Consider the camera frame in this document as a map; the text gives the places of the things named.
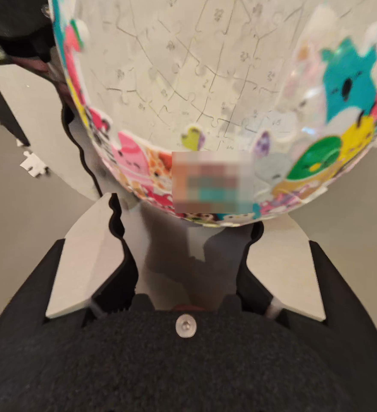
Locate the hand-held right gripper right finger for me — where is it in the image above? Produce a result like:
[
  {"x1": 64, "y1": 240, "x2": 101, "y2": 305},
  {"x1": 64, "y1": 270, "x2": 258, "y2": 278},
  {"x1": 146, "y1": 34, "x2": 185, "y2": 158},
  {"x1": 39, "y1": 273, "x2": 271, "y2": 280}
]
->
[{"x1": 236, "y1": 214, "x2": 326, "y2": 322}]

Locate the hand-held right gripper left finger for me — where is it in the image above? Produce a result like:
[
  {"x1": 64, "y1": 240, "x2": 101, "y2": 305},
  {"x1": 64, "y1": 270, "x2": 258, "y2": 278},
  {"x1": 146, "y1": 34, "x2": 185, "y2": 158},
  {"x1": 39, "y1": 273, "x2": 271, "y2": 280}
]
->
[{"x1": 45, "y1": 192, "x2": 140, "y2": 319}]

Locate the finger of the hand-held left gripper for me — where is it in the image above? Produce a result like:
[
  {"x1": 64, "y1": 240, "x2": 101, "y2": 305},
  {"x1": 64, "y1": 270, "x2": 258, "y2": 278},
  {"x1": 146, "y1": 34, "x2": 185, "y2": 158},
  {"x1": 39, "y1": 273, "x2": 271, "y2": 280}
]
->
[{"x1": 0, "y1": 63, "x2": 104, "y2": 201}]

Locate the colourful puzzle ball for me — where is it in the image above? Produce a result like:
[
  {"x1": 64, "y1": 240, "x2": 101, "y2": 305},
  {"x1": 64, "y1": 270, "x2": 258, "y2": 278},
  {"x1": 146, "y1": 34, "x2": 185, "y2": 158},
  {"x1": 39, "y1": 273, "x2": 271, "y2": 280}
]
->
[{"x1": 47, "y1": 0, "x2": 377, "y2": 227}]

